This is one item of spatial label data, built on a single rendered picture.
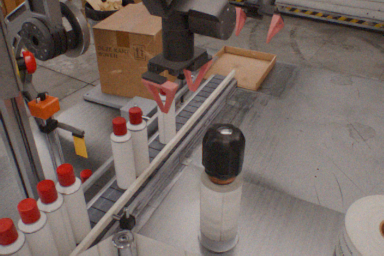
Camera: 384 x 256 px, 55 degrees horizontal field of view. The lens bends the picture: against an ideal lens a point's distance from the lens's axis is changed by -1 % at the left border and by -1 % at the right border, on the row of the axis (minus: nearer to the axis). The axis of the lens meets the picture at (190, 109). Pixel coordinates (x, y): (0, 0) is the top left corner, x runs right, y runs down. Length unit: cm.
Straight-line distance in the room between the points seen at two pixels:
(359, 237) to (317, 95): 89
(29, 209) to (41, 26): 67
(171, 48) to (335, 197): 67
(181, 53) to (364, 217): 47
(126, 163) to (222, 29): 48
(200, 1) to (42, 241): 52
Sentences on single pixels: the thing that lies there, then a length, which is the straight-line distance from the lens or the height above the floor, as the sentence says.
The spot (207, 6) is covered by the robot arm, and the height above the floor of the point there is 141.
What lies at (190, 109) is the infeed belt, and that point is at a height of 88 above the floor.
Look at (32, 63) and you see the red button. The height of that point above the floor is 133.
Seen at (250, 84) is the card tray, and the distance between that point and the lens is 158.
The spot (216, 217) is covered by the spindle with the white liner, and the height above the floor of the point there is 99.
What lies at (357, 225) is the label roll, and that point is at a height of 102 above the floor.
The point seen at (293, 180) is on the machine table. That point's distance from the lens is 114.
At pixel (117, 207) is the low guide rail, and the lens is 93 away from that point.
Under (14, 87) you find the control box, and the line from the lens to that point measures 63.
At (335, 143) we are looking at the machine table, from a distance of 132.
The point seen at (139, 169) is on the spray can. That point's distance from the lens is 102.
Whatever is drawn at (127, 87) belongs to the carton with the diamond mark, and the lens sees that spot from 143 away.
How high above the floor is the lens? 158
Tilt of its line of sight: 33 degrees down
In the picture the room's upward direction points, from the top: straight up
